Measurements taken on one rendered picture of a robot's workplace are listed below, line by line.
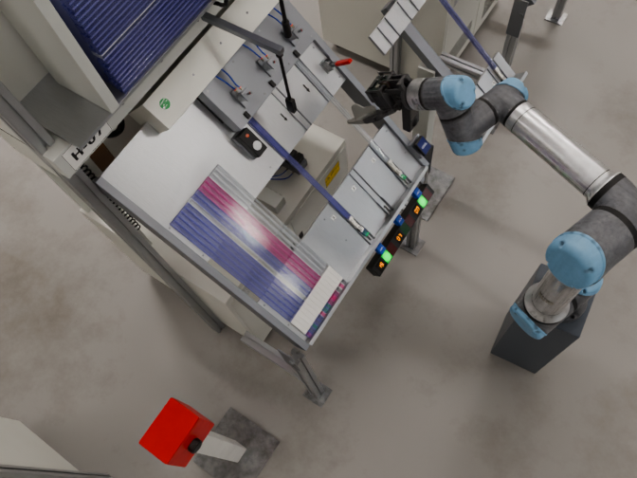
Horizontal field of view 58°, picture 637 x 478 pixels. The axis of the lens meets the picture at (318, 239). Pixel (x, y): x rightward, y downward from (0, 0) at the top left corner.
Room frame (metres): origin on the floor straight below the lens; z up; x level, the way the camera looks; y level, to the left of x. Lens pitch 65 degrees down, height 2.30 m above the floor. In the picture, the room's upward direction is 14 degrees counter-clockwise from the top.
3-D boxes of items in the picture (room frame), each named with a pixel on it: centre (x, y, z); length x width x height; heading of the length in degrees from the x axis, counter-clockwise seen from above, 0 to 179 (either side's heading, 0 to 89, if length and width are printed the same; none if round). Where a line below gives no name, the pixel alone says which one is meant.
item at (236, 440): (0.27, 0.50, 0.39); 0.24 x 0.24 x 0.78; 44
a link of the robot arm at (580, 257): (0.36, -0.55, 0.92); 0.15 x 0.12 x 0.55; 114
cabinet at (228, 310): (1.11, 0.30, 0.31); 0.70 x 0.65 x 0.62; 134
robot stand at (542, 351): (0.42, -0.67, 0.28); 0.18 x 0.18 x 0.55; 49
